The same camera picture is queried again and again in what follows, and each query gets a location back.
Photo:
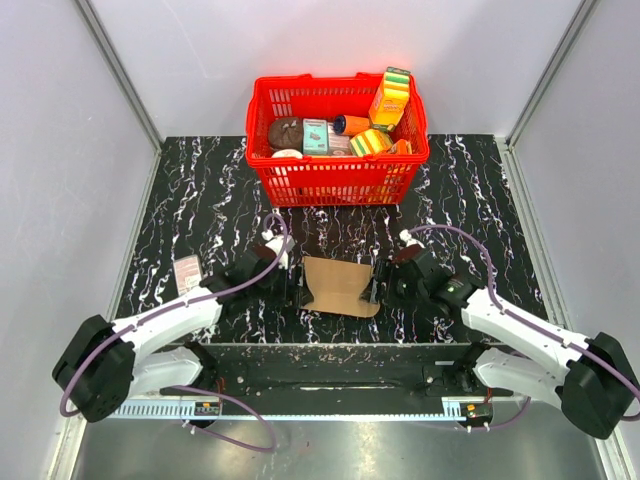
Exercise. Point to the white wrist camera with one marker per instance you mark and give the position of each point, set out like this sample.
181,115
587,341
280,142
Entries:
281,245
411,245

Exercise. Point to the red plastic shopping basket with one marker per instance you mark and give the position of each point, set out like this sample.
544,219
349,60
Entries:
331,180

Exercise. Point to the small orange packet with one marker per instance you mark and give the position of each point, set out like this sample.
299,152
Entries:
401,147

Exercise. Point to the yellow green striped box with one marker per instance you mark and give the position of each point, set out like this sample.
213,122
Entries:
370,142

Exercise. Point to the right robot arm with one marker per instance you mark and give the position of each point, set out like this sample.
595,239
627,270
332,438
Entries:
590,380

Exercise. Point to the pink small box in basket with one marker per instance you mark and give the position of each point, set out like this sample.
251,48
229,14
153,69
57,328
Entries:
337,145

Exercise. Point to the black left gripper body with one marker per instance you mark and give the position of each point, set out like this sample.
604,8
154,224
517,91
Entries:
275,291

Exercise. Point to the brown round cookie pack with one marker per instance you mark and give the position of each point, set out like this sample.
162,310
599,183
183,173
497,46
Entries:
286,133

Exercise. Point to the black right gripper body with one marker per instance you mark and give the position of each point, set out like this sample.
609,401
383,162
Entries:
402,289

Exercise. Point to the aluminium frame rail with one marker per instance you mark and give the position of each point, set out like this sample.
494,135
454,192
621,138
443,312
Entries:
100,36

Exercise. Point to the brown cardboard box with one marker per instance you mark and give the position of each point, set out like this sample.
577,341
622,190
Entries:
336,287

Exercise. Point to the teal snack box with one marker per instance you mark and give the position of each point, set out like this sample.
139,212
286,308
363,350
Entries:
315,137

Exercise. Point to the orange tube with blue cap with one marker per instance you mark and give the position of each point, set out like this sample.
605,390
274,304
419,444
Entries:
349,125

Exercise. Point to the tall orange yellow carton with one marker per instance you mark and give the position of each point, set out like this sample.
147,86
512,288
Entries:
390,100

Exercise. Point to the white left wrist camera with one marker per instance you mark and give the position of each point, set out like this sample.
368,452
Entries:
281,245

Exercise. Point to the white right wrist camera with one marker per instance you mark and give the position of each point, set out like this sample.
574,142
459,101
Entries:
411,245

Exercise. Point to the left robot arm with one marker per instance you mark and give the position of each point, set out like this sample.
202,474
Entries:
106,363

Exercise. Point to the white round lid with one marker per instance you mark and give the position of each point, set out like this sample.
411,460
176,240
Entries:
287,153

